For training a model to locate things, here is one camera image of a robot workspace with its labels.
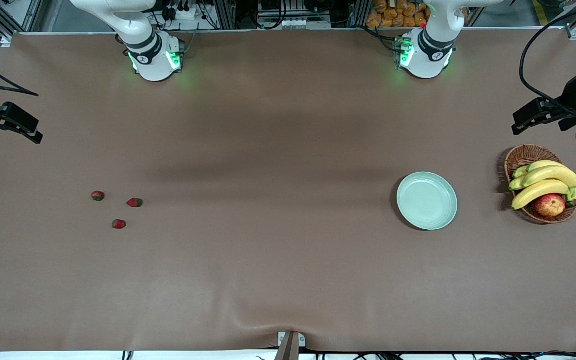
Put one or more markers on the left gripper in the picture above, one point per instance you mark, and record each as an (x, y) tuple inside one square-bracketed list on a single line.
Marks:
[(572, 98)]

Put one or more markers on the red strawberry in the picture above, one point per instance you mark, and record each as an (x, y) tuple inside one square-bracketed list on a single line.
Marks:
[(119, 224), (134, 202), (98, 195)]

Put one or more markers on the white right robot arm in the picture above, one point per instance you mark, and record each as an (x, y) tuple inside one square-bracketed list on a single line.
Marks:
[(153, 65)]

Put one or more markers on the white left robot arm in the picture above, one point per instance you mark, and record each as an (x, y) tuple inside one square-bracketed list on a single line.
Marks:
[(428, 65)]

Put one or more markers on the pale green round plate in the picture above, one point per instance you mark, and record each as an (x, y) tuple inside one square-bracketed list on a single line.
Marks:
[(427, 201)]

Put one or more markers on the brown wicker basket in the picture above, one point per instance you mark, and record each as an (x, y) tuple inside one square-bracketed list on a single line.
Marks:
[(523, 157)]

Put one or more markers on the yellow banana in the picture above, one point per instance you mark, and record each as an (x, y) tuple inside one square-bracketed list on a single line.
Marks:
[(553, 174), (538, 191), (543, 164)]

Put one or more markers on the red yellow apple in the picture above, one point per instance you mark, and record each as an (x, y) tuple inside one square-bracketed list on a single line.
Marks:
[(550, 206)]

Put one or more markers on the bag of orange bread rolls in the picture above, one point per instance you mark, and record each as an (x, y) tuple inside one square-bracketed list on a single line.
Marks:
[(393, 15)]

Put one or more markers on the white power strip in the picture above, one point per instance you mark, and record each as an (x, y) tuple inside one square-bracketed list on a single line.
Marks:
[(188, 14)]

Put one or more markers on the brown table cover sheet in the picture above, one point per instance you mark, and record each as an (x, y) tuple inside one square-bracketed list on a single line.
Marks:
[(268, 125)]

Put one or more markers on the white connector block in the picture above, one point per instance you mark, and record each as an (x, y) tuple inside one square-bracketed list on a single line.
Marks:
[(295, 23)]

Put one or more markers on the aluminium frame post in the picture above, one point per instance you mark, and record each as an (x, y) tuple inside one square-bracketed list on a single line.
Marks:
[(226, 15), (359, 14)]

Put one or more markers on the grey table edge rail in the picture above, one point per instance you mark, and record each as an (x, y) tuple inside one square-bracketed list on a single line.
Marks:
[(268, 31)]

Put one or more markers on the grey metal clamp bracket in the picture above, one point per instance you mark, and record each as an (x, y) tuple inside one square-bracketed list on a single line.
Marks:
[(290, 347)]

